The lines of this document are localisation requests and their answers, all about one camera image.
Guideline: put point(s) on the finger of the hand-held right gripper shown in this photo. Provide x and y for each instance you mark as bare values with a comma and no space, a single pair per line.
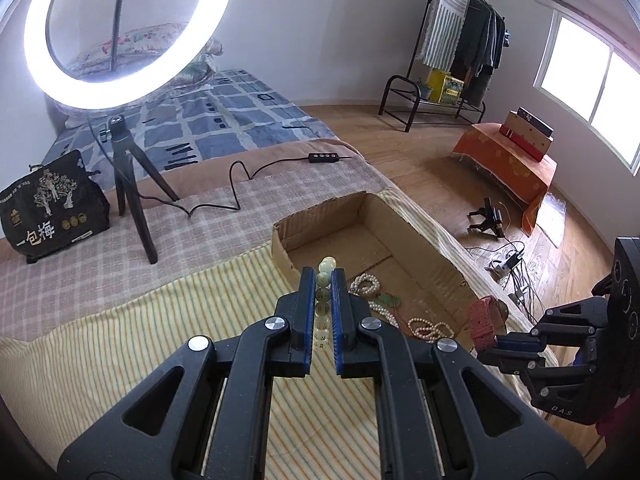
520,343
505,360

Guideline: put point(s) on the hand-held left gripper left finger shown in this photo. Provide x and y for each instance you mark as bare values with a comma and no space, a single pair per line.
306,310

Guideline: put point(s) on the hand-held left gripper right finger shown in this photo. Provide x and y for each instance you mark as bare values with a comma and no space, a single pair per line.
337,340

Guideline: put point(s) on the white power strip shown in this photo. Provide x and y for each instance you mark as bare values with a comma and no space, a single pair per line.
505,262

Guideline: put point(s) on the pink checked bed sheet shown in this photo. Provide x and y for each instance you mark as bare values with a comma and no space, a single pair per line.
200,240

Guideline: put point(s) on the small black floor tripod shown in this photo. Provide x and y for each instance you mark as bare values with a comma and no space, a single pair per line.
492,217

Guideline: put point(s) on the table with orange cloth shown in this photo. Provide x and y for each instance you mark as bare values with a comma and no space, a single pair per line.
505,165

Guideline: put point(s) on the dark long box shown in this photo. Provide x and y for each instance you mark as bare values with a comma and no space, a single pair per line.
535,121

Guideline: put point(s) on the blue checked quilt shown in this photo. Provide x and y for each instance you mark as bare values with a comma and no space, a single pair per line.
240,110

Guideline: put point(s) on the black tabletop tripod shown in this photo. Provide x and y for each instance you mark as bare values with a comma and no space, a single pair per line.
122,160

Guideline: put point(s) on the black metal clothes rack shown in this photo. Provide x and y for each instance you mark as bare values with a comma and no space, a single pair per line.
403,78

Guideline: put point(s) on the window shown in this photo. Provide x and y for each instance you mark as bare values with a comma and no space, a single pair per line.
575,60

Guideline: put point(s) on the yellow plastic crate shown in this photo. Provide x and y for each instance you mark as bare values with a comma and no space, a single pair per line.
440,85

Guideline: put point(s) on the black printed bag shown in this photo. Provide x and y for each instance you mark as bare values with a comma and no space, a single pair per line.
50,210

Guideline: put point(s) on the small blue hanging garment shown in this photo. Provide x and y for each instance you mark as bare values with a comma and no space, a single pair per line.
506,37

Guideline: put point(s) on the dark hanging clothes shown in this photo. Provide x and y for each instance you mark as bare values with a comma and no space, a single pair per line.
475,40

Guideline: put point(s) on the floral pillow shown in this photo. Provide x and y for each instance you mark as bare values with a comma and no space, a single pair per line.
150,37

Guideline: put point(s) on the green striped towel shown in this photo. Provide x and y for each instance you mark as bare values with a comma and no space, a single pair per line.
445,15

